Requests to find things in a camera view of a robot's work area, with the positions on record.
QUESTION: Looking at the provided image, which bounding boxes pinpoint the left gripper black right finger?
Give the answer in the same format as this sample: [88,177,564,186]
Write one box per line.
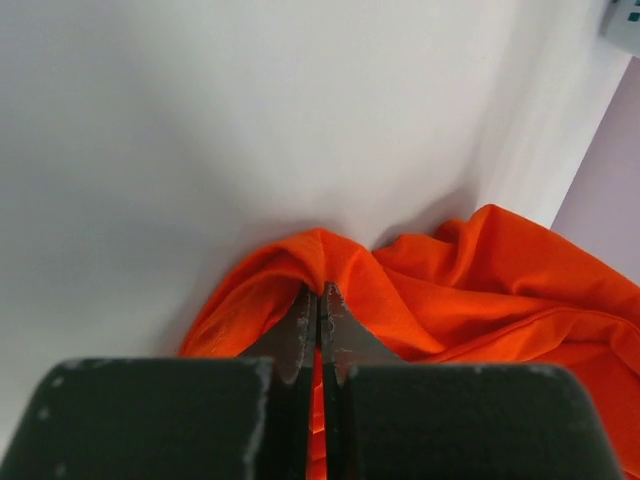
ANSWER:
[319,284,623,479]

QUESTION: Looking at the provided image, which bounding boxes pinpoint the white plastic laundry basket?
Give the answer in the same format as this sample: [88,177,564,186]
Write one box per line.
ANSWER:
[600,0,640,57]

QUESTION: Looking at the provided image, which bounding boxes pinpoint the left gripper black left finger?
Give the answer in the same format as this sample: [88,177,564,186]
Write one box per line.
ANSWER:
[9,288,317,479]

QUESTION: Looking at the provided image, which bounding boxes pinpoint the orange t shirt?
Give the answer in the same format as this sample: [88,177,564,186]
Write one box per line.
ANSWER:
[180,205,639,479]

